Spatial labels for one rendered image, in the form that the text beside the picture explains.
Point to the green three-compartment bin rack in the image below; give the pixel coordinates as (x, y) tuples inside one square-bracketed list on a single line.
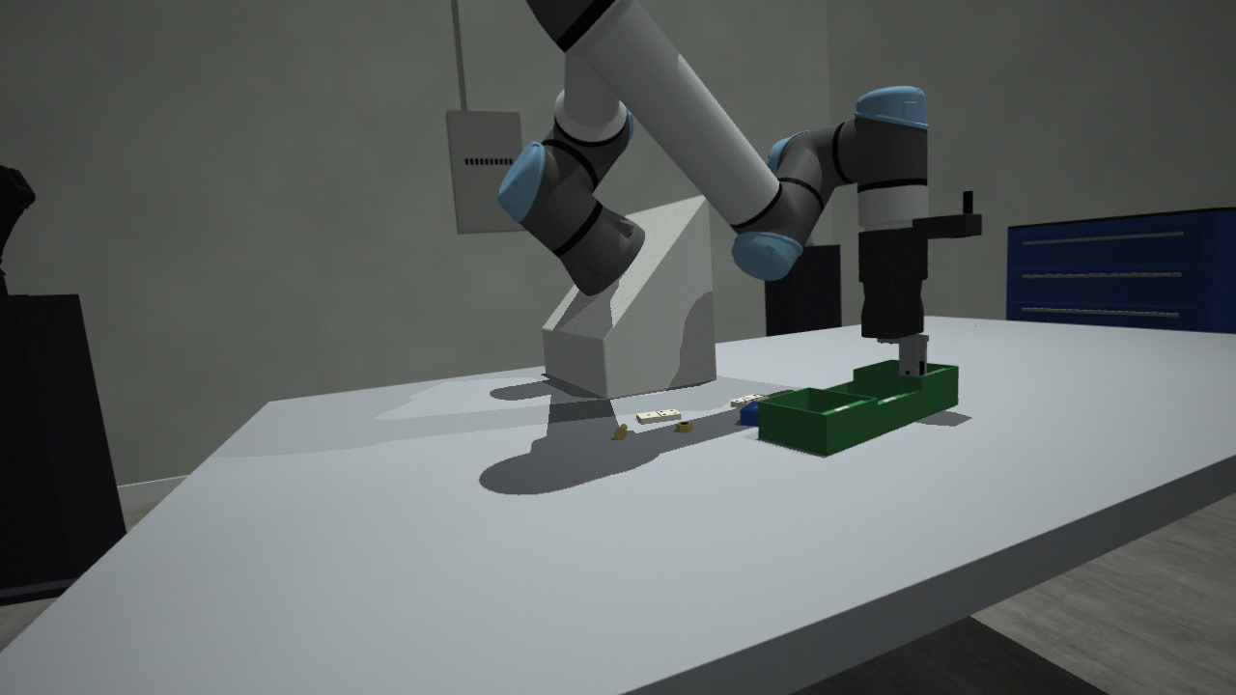
[(827, 421)]

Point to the blue 9v battery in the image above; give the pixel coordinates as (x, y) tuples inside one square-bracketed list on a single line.
[(749, 414)]

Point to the white domino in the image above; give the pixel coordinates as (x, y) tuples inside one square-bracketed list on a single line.
[(658, 416), (744, 401)]

